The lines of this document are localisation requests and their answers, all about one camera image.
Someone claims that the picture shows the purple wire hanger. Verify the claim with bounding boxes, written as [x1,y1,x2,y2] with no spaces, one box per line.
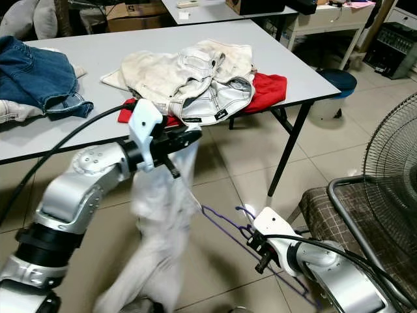
[199,204,323,310]

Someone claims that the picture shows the white shirt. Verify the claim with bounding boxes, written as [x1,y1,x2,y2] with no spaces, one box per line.
[94,140,199,313]

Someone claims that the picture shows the red garment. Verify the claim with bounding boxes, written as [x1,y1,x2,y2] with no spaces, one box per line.
[119,72,287,126]

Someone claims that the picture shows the black table leg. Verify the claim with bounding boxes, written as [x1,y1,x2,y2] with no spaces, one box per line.
[266,101,313,198]

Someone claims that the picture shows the small white table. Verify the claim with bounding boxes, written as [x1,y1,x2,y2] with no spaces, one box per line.
[160,0,300,27]

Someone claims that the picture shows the cardboard box black print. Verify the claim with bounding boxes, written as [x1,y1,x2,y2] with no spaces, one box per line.
[106,3,167,33]

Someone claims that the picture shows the blue denim jeans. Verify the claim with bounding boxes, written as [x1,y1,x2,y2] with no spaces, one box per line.
[0,36,95,125]

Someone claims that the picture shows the black wooden speaker box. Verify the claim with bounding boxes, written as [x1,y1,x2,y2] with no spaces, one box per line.
[225,0,287,15]

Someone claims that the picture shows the grey bin blue lid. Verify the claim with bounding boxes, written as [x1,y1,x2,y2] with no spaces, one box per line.
[309,68,358,121]

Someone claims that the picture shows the black oblong device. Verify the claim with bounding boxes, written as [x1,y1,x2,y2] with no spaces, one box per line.
[283,0,319,15]

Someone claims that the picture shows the grey pillow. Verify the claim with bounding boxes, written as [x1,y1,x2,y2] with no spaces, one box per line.
[0,0,40,40]
[34,0,58,40]

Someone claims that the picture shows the white desk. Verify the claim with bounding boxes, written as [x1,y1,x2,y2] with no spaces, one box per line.
[283,0,388,69]

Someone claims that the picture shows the black electronic box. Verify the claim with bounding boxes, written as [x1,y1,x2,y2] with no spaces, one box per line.
[363,23,417,80]

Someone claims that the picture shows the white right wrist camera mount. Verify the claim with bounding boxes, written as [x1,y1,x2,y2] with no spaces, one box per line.
[253,207,297,245]

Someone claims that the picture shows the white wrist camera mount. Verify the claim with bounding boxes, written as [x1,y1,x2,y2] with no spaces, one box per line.
[253,207,297,245]
[129,98,164,173]

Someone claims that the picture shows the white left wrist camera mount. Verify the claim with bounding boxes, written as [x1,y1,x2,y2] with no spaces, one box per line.
[129,98,164,173]

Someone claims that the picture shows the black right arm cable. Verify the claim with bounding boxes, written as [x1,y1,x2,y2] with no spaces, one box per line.
[268,232,417,308]

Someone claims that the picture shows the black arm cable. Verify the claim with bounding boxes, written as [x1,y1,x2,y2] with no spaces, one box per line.
[0,98,137,221]
[268,232,417,308]

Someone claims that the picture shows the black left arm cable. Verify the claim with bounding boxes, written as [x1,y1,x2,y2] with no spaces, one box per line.
[0,98,137,221]

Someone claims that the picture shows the plaid chair grey frame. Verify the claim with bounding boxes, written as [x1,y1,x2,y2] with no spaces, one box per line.
[300,175,417,288]

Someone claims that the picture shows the black wire fan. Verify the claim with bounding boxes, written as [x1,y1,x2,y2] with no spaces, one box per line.
[362,91,417,209]

